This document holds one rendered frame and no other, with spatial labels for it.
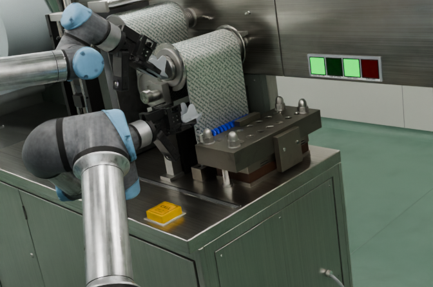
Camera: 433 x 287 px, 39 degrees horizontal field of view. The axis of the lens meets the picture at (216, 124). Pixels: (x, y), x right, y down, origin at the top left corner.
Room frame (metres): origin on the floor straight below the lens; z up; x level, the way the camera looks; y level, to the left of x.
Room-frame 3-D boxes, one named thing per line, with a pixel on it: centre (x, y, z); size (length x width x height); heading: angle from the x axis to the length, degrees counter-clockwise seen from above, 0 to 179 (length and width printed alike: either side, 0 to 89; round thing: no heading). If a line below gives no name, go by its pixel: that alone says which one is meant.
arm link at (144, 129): (1.61, 0.22, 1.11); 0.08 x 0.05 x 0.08; 42
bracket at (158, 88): (1.78, 0.16, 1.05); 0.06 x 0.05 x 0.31; 132
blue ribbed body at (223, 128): (1.80, -0.03, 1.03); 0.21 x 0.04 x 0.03; 132
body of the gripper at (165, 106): (1.66, 0.16, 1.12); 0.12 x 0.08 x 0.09; 132
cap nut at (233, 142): (1.61, -0.04, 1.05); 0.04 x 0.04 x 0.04
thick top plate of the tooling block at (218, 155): (1.75, -0.13, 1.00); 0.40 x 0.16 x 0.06; 132
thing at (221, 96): (1.82, -0.02, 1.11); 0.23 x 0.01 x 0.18; 132
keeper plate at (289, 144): (1.69, -0.20, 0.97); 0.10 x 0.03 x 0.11; 132
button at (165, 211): (1.51, 0.18, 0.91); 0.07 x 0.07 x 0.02; 42
